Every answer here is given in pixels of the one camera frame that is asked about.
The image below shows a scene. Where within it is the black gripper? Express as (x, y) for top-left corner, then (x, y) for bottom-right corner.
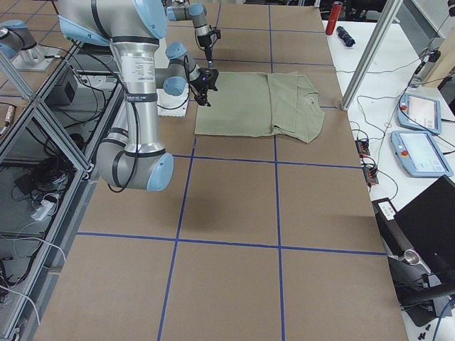
(191, 57), (218, 107)
(198, 30), (221, 57)

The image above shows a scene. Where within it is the olive green long-sleeve shirt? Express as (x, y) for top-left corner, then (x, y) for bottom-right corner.
(195, 72), (325, 144)

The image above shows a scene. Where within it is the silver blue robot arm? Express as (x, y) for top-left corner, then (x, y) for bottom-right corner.
(58, 1), (220, 192)
(166, 1), (221, 68)

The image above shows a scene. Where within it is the red cylindrical tube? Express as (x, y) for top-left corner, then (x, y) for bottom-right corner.
(325, 1), (343, 36)

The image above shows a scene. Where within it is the folded dark plaid umbrella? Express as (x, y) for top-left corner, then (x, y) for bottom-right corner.
(336, 26), (355, 48)

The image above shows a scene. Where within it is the orange black connector board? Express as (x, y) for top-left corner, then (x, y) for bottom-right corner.
(355, 139), (370, 158)

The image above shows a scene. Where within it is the white power strip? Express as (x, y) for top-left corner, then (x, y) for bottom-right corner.
(31, 199), (58, 221)

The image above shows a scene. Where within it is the upper blue teach pendant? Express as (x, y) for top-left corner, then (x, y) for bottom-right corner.
(397, 92), (441, 135)

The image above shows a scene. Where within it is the blue teach pendant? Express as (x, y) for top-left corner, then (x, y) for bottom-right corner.
(397, 92), (441, 135)
(390, 131), (454, 178)

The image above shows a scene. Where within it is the lower blue teach pendant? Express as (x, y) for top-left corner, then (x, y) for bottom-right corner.
(390, 131), (454, 178)

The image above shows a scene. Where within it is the black laptop computer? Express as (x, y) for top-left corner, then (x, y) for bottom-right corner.
(395, 175), (454, 281)

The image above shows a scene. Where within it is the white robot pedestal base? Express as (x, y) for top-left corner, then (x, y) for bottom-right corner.
(157, 88), (188, 118)

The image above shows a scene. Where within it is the aluminium frame post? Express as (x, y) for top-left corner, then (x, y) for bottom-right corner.
(341, 0), (403, 111)

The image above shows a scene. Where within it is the aluminium frame table edge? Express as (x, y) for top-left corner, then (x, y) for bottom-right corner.
(0, 53), (125, 338)

